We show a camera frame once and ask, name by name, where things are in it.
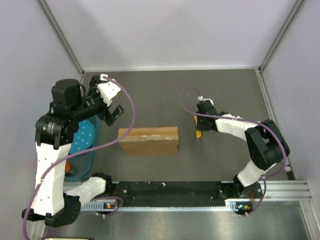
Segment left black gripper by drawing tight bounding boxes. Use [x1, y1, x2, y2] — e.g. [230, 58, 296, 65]
[71, 75, 124, 126]

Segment yellow utility knife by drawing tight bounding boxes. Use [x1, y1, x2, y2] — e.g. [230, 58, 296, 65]
[193, 115, 202, 139]

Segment brown cardboard express box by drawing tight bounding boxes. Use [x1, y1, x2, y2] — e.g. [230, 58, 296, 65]
[118, 126, 179, 155]

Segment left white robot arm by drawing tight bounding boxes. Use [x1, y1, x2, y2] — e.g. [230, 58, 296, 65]
[21, 74, 124, 227]

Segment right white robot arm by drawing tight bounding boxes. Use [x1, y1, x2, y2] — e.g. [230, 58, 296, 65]
[196, 96, 290, 198]

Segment blue perforated plate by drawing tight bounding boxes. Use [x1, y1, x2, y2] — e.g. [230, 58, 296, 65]
[69, 120, 96, 154]

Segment teal plastic bin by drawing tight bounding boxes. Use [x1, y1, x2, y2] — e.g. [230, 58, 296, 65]
[64, 116, 100, 182]

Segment orange cup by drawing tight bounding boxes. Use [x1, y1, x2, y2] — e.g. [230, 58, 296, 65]
[64, 161, 72, 175]

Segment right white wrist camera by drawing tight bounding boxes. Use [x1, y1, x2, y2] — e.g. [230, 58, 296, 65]
[197, 95, 214, 106]

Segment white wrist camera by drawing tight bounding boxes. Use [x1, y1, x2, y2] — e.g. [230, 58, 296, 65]
[97, 73, 121, 107]
[197, 95, 214, 106]

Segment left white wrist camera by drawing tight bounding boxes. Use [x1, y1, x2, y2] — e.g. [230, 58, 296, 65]
[97, 73, 121, 107]

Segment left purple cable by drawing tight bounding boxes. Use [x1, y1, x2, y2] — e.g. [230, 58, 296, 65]
[22, 76, 137, 240]

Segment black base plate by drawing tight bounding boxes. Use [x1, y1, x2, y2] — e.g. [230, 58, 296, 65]
[102, 181, 262, 208]

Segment grey cable duct rail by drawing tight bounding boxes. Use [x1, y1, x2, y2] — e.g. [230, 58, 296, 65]
[80, 201, 239, 212]

